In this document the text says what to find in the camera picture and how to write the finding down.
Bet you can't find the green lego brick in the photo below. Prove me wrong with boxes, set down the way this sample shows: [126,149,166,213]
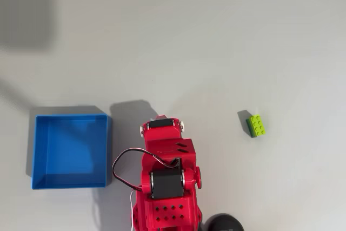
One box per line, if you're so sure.
[245,114,268,138]

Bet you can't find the blue plastic box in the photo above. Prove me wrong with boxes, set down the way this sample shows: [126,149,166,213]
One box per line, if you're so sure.
[31,114,113,190]

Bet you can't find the black red servo cable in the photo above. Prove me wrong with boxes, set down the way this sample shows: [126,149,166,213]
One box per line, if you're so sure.
[112,148,182,192]

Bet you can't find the white thin cable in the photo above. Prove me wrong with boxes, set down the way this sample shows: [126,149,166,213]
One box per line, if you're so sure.
[129,189,137,231]

